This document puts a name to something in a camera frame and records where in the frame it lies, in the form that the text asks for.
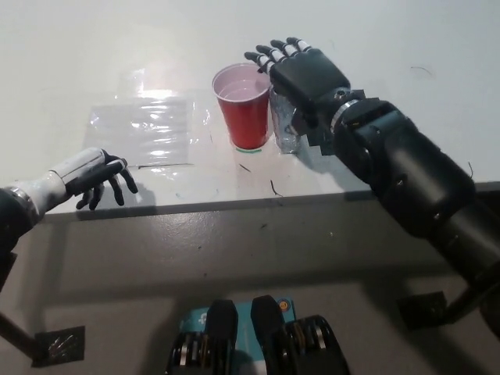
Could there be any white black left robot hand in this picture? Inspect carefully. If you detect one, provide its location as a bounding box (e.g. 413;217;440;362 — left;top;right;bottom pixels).
9;147;140;227

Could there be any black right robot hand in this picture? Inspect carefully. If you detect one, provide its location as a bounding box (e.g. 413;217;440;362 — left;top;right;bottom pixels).
244;37;352;137

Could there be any clear soap pump bottle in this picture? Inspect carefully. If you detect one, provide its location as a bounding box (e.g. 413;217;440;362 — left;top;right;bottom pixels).
269;87;302;155

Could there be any red plastic cup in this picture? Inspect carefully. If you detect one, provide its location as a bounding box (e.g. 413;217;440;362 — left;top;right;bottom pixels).
212;62;273;151

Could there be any clear plastic sheet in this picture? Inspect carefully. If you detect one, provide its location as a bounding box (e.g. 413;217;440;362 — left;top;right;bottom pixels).
80;97;212;170

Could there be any black metal table leg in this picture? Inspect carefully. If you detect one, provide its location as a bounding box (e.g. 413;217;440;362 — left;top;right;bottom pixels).
0;311;40;352
445;273;500;325

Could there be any small black tape patch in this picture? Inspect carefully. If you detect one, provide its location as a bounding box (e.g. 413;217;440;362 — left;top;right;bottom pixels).
397;291;454;331
30;326;86;369

